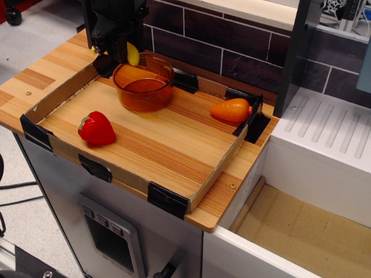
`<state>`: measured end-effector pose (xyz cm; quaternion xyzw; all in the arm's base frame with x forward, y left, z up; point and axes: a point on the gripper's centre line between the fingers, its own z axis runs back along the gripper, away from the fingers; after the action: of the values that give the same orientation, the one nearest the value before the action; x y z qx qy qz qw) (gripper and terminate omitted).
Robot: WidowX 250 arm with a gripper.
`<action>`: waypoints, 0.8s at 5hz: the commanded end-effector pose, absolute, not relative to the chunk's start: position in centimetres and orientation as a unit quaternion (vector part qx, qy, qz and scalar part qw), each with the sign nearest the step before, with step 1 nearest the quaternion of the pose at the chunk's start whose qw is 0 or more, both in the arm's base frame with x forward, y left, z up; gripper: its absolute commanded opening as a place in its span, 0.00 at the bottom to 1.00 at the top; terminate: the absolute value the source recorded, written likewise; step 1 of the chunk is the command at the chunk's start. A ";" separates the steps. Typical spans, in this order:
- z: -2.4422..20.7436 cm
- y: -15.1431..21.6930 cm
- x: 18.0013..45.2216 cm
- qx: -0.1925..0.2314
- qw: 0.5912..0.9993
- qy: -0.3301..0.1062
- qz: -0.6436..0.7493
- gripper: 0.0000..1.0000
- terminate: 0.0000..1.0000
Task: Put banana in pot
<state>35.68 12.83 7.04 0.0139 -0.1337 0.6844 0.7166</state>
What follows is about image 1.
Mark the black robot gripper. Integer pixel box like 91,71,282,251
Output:
90,1,149,64

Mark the yellow toy banana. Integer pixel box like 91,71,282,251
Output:
91,42,140,66

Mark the transparent orange plastic pot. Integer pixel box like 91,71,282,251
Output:
112,53,174,112

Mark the taped cardboard fence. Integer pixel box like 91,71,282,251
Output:
20,57,276,218

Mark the red toy strawberry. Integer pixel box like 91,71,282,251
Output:
78,111,116,145

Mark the orange toy carrot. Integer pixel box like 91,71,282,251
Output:
209,98,253,123

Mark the grey toy oven cabinet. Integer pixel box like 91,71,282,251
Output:
16,136,203,277

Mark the black oven knob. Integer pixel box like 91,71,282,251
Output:
153,263,176,278

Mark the white toy sink unit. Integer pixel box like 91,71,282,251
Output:
202,89,370,277

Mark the black floor cable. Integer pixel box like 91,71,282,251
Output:
0,181,45,207

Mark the dark grey upright post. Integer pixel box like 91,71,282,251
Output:
273,1,323,118

